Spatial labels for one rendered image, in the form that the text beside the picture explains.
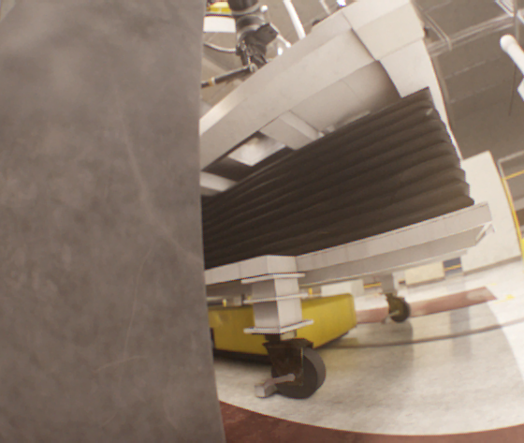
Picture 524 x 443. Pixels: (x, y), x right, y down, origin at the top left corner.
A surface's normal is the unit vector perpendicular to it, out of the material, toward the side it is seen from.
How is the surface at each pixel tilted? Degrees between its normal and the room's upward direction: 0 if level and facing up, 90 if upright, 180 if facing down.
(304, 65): 180
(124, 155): 90
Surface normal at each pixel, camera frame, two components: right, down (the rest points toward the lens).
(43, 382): 0.73, -0.27
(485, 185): -0.69, -0.14
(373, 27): 0.11, 0.95
